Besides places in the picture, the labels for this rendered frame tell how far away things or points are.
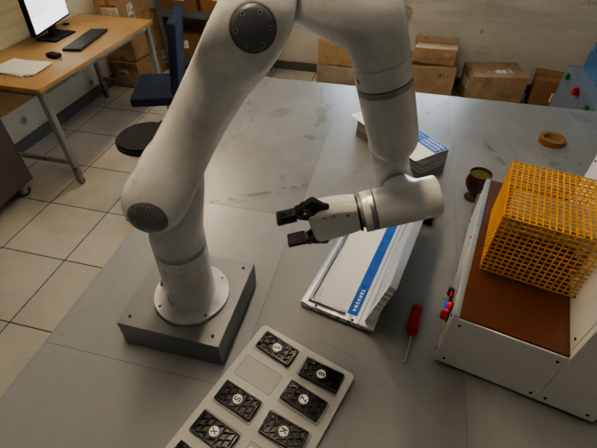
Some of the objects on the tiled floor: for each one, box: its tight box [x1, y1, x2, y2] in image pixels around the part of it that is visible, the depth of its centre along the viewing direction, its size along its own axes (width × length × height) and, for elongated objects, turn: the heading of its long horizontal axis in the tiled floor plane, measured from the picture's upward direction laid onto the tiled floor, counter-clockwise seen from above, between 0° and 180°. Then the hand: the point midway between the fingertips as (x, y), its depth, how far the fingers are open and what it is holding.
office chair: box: [130, 4, 186, 123], centre depth 309 cm, size 58×60×104 cm
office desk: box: [0, 13, 161, 184], centre depth 328 cm, size 140×72×75 cm, turn 166°
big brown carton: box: [411, 51, 458, 96], centre depth 401 cm, size 41×55×35 cm
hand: (287, 229), depth 85 cm, fingers open, 8 cm apart
